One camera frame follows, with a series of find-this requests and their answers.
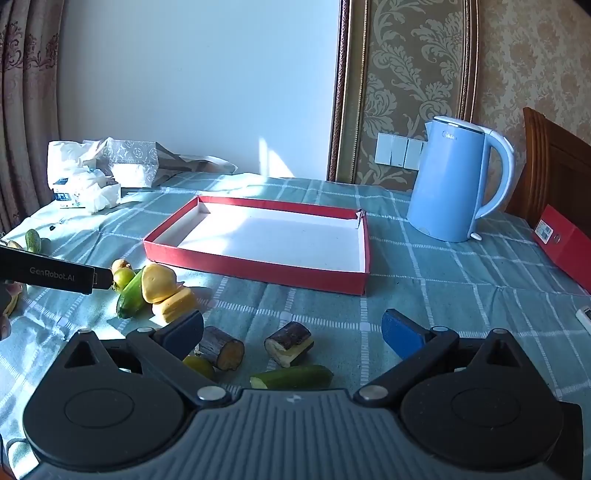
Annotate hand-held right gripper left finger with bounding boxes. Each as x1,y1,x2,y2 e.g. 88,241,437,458
59,310,232,409

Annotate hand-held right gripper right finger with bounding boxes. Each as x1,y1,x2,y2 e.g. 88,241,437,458
353,309,526,408

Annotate green tomato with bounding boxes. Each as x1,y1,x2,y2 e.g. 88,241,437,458
111,269,137,291
183,354,217,382

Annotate round sugarcane piece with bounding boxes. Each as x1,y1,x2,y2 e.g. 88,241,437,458
198,326,245,371

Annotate long cucumber half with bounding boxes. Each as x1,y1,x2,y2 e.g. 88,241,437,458
116,267,147,320

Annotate split sugarcane piece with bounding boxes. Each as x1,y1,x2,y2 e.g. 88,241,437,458
264,322,315,368

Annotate short cucumber piece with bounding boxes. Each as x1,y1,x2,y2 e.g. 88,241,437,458
250,364,334,391

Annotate red shallow cardboard tray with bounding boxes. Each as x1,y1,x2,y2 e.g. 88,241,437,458
144,196,370,296

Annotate whole small cucumber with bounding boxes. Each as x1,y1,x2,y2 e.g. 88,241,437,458
25,229,52,254

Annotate teal checkered tablecloth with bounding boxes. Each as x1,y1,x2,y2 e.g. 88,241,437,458
0,173,591,467

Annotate tissue pack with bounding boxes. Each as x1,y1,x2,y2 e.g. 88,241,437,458
52,178,93,209

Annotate crumpled white tissues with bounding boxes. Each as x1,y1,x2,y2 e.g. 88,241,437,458
78,170,122,214

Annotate white plastic bag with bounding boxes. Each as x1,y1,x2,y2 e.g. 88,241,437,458
47,138,114,190

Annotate grey patterned tote bag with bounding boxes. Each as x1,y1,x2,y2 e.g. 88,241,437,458
99,137,239,189

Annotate patterned curtain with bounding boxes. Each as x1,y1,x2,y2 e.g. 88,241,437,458
0,0,81,232

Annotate blue electric kettle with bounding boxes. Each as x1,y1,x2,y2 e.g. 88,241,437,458
406,116,515,243

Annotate red flat box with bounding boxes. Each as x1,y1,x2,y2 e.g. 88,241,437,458
531,205,591,294

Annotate wooden chair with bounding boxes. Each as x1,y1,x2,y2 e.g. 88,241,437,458
505,107,591,236

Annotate white wall switch panel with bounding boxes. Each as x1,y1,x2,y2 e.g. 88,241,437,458
376,133,424,169

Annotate gilded wall moulding frame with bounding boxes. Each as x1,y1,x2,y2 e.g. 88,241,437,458
327,0,480,185

